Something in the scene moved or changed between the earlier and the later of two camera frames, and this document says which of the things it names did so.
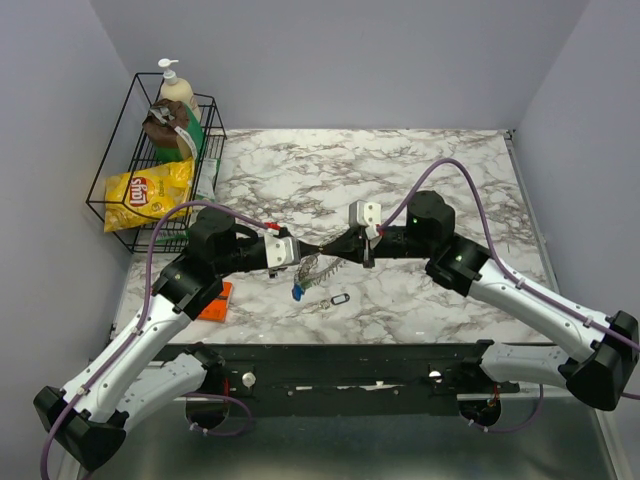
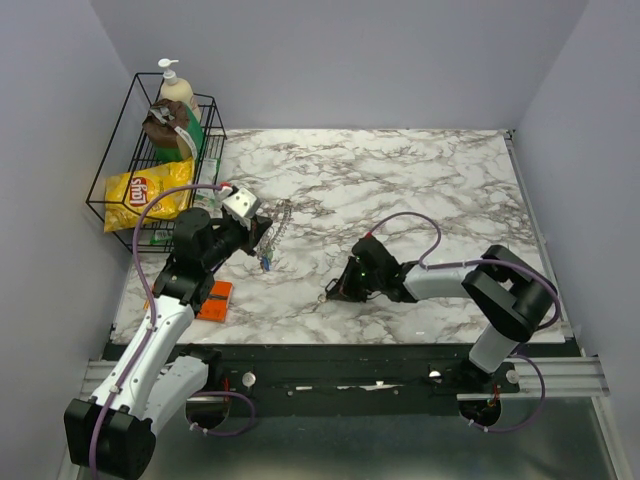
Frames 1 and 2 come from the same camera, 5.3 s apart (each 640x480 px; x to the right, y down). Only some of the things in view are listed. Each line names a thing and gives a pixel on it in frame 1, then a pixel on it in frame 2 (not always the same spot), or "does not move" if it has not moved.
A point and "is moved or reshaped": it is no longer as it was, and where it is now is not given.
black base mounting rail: x=323 y=372 does not move
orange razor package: x=217 y=309 does not move
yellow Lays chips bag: x=142 y=196 does not move
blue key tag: x=297 y=292 is moved or reshaped
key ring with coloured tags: x=314 y=268 → x=280 y=222
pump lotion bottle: x=178 y=89 does not move
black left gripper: x=306 y=249 → x=258 y=226
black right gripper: x=353 y=245 → x=345 y=288
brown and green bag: x=173 y=131 does not move
